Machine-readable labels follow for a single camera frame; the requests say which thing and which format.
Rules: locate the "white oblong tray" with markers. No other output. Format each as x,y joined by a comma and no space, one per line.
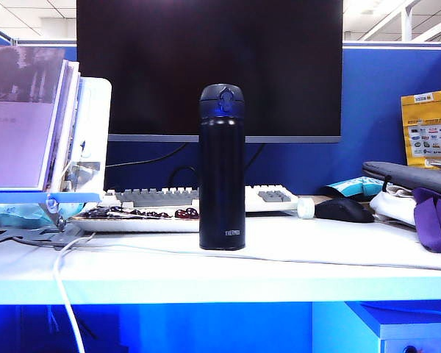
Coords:
132,225

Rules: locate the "black computer monitor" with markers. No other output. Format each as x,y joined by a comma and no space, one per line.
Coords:
150,55

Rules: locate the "grey metal stand base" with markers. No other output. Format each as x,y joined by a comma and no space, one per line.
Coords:
40,235

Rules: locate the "white cloth bag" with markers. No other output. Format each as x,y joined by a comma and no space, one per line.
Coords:
389,206

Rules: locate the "purple cover book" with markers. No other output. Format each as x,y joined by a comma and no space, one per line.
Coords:
18,128

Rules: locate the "black thermos flask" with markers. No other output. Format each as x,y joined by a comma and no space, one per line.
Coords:
222,176

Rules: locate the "white grey mechanical keyboard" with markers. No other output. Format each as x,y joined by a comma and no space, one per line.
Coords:
150,198

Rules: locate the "black computer mouse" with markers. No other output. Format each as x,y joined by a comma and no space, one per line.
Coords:
342,211

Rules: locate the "white metal frame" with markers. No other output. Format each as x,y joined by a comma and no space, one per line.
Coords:
406,22

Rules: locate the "blue office partition panel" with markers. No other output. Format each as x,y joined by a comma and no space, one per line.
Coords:
371,110

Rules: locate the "teal plastic pack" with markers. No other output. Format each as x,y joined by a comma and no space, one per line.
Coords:
14,215

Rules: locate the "white drawer cabinet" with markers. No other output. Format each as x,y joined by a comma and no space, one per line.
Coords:
419,331

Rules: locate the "yellow paper bag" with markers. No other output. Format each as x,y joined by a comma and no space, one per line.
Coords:
413,110

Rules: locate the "grey laptop sleeve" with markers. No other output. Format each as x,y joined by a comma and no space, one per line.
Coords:
408,176

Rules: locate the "teal snack packet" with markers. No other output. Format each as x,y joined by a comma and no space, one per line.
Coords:
347,185

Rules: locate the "white tape roll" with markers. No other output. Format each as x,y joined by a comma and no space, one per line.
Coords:
305,207

